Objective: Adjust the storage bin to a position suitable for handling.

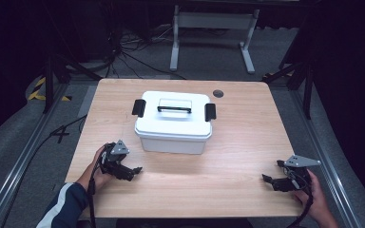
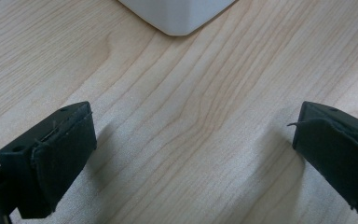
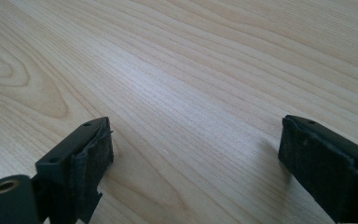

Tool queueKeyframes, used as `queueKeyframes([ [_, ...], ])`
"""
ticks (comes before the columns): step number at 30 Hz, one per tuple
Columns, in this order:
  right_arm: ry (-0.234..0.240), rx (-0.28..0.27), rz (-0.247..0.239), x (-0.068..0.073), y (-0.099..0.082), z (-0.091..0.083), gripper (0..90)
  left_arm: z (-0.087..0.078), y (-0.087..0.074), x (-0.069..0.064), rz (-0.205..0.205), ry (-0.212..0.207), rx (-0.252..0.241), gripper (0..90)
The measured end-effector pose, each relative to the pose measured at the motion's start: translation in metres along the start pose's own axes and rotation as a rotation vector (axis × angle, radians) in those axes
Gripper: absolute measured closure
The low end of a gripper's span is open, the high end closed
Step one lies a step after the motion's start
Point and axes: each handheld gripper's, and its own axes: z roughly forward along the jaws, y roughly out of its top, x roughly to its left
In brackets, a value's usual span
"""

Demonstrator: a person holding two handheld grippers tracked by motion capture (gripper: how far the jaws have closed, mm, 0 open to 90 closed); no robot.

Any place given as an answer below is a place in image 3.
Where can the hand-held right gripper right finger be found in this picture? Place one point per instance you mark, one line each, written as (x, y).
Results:
(326, 168)

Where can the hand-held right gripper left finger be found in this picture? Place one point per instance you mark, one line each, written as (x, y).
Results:
(74, 161)

